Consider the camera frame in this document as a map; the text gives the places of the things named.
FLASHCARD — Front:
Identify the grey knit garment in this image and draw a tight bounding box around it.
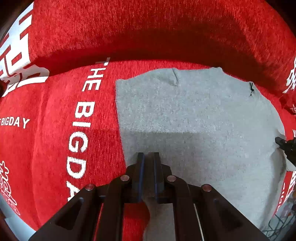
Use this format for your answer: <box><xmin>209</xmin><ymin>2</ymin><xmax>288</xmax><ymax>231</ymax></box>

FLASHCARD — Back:
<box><xmin>115</xmin><ymin>68</ymin><xmax>288</xmax><ymax>229</ymax></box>

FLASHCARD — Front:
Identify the red blanket with white lettering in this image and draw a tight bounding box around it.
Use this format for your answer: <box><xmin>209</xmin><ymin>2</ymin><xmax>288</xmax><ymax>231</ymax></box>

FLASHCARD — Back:
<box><xmin>1</xmin><ymin>1</ymin><xmax>295</xmax><ymax>230</ymax></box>

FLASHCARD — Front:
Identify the black wire rack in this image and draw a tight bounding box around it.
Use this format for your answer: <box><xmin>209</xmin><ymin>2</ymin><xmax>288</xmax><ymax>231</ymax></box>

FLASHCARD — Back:
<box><xmin>262</xmin><ymin>203</ymin><xmax>295</xmax><ymax>240</ymax></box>

